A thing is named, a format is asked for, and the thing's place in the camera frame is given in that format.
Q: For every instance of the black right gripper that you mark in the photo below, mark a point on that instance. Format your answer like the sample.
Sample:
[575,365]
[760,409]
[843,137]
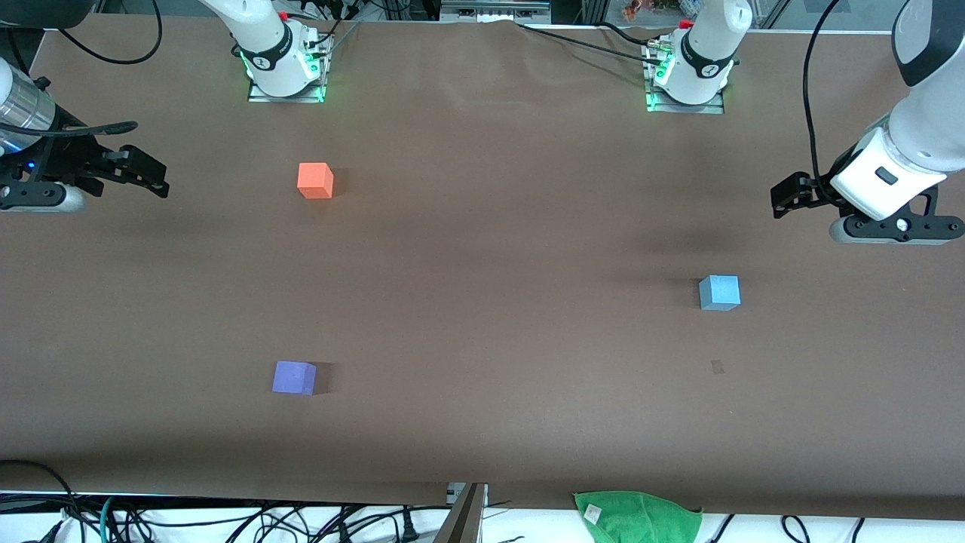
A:
[69,155]

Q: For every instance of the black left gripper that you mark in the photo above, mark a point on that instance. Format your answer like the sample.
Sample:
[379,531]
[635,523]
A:
[801,190]

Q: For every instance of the blue foam block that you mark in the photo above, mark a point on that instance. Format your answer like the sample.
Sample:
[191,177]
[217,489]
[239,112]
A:
[719,292]

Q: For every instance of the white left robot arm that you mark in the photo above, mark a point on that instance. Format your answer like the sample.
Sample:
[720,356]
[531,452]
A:
[927,128]

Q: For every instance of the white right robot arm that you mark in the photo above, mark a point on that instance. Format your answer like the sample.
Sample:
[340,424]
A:
[268,41]

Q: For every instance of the orange foam block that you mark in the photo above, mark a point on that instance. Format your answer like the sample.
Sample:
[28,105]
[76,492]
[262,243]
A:
[315,181]

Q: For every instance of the purple foam block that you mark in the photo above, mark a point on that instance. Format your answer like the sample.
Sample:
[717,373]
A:
[293,378]

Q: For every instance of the aluminium extrusion bar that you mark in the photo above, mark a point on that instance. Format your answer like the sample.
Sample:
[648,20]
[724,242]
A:
[494,11]

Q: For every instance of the green cloth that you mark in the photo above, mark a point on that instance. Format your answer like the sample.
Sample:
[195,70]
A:
[641,519]

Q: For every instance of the black power plug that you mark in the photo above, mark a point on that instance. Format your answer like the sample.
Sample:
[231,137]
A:
[408,532]

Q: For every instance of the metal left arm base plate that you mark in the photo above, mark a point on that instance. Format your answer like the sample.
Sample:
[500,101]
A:
[716,108]

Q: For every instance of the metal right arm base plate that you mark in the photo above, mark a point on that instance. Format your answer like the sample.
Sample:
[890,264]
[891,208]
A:
[260,96]

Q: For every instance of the metal post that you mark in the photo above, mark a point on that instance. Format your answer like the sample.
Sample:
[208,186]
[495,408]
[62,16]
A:
[464,520]

